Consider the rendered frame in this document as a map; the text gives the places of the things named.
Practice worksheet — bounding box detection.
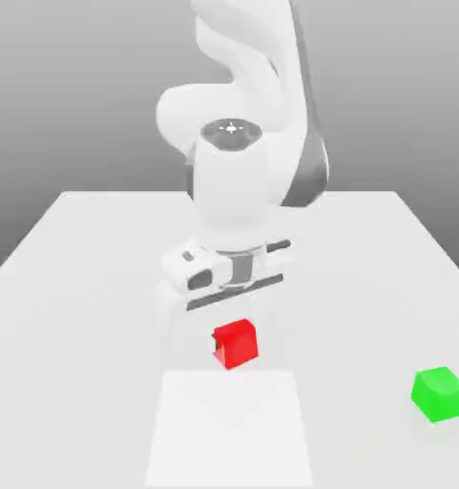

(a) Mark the small red cube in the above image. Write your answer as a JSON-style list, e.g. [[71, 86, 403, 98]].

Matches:
[[211, 318, 260, 372]]

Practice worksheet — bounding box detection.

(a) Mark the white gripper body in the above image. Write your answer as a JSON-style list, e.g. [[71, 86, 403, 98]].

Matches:
[[177, 272, 286, 330]]

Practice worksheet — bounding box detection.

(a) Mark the small green cube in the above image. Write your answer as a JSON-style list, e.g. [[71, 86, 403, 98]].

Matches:
[[410, 365, 459, 424]]

